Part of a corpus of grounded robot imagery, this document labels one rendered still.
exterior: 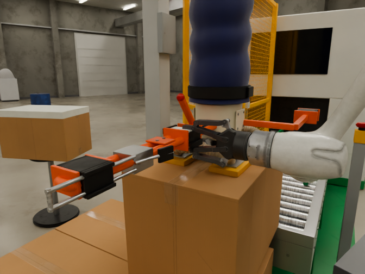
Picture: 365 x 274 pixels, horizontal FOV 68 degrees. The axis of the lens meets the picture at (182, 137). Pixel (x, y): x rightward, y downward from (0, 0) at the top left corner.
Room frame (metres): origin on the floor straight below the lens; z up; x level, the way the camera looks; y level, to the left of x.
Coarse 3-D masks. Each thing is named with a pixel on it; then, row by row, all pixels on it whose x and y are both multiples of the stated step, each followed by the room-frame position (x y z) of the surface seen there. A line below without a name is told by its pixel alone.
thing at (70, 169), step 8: (72, 160) 0.50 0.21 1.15; (80, 160) 0.50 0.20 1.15; (88, 160) 0.50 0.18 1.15; (96, 160) 0.50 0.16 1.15; (104, 160) 0.50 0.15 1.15; (56, 168) 0.46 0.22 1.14; (64, 168) 0.46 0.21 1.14; (72, 168) 0.46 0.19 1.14; (80, 168) 0.46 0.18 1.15; (88, 168) 0.46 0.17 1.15; (56, 176) 0.46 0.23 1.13; (64, 176) 0.45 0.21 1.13; (72, 176) 0.44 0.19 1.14; (80, 184) 0.44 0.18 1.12; (64, 192) 0.46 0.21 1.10; (72, 192) 0.44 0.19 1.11
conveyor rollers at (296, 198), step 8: (288, 176) 2.00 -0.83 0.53; (288, 184) 1.83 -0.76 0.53; (296, 184) 1.81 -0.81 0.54; (312, 184) 1.83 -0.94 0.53; (288, 192) 1.67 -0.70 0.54; (296, 192) 1.65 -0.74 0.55; (304, 192) 1.69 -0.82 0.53; (312, 192) 1.67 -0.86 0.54; (288, 200) 1.57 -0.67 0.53; (296, 200) 1.56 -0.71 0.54; (304, 200) 1.54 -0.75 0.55; (280, 208) 1.44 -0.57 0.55; (288, 208) 1.49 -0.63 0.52; (296, 208) 1.47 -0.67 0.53; (304, 208) 1.45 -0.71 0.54; (280, 216) 1.35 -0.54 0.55; (288, 216) 1.40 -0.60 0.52; (296, 216) 1.38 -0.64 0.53; (304, 216) 1.37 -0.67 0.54; (280, 224) 1.27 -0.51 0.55; (288, 224) 1.32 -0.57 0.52; (296, 224) 1.30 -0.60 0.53; (304, 224) 1.28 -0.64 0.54
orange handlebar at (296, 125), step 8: (248, 120) 0.97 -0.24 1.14; (256, 120) 0.97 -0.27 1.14; (304, 120) 0.99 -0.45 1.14; (208, 128) 0.86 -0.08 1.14; (280, 128) 0.91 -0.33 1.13; (288, 128) 0.90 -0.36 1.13; (296, 128) 0.89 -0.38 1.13; (168, 136) 0.75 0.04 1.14; (144, 144) 0.66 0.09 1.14; (152, 144) 0.68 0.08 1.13; (160, 144) 0.71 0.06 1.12; (168, 144) 0.67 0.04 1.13; (176, 144) 0.70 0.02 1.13; (112, 160) 0.56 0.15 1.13; (120, 168) 0.52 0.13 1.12; (56, 184) 0.44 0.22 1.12; (72, 184) 0.43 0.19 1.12
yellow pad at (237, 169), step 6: (240, 162) 0.85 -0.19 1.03; (246, 162) 0.86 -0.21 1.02; (210, 168) 0.83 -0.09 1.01; (216, 168) 0.82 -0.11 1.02; (222, 168) 0.81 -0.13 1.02; (228, 168) 0.81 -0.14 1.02; (234, 168) 0.81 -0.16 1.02; (240, 168) 0.81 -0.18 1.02; (246, 168) 0.84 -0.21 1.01; (222, 174) 0.81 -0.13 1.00; (228, 174) 0.79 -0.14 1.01; (234, 174) 0.78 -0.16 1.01; (240, 174) 0.80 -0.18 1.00
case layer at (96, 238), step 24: (96, 216) 1.36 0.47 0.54; (120, 216) 1.36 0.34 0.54; (48, 240) 1.14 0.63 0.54; (72, 240) 1.14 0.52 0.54; (96, 240) 1.14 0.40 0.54; (120, 240) 1.14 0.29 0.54; (0, 264) 0.97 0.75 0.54; (24, 264) 0.97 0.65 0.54; (48, 264) 0.97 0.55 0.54; (72, 264) 0.97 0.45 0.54; (96, 264) 0.97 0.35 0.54; (120, 264) 0.97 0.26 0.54; (264, 264) 0.97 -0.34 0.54
